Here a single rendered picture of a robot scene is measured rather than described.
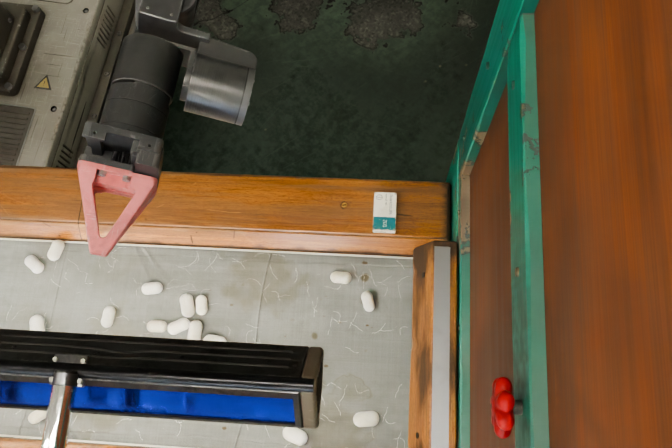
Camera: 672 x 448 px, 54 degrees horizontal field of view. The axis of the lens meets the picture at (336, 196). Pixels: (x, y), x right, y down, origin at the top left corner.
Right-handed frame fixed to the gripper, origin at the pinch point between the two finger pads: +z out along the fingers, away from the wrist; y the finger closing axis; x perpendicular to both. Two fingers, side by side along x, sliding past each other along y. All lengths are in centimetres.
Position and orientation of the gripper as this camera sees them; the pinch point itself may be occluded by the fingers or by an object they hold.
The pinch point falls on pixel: (100, 245)
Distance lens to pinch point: 60.9
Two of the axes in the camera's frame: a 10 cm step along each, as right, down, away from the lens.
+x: -9.5, -2.2, -2.2
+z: -1.5, 9.4, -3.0
